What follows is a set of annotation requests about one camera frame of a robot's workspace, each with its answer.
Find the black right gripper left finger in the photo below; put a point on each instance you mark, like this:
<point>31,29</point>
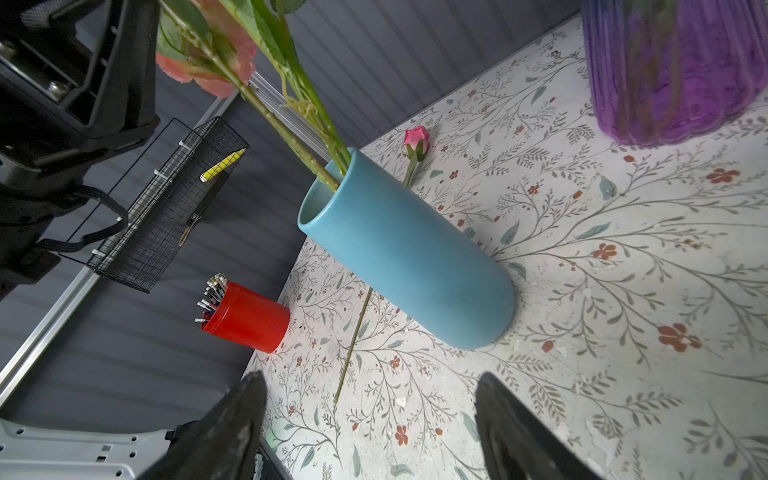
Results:
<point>224,443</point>

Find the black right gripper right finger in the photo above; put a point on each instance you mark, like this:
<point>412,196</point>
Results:
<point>515,443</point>

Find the teal cylindrical vase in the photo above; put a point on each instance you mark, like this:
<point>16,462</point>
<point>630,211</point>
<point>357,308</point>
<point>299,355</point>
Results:
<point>408,252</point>

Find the magenta rose stem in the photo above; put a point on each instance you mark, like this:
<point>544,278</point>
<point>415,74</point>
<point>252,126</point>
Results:
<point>416,144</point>

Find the pink double carnation stem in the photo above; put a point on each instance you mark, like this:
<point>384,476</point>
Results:
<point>214,43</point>

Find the purple ribbed glass vase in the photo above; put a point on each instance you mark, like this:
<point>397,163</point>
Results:
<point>661,72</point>

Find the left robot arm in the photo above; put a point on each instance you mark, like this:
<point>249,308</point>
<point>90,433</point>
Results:
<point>77,89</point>

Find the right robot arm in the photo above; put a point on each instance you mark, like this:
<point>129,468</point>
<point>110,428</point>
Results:
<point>38,453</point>

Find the red pen cup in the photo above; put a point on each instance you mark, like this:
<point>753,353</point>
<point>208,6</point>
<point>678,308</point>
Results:
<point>237,314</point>

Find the black wire wall basket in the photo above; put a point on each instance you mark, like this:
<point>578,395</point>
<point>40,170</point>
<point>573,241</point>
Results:
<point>185,168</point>

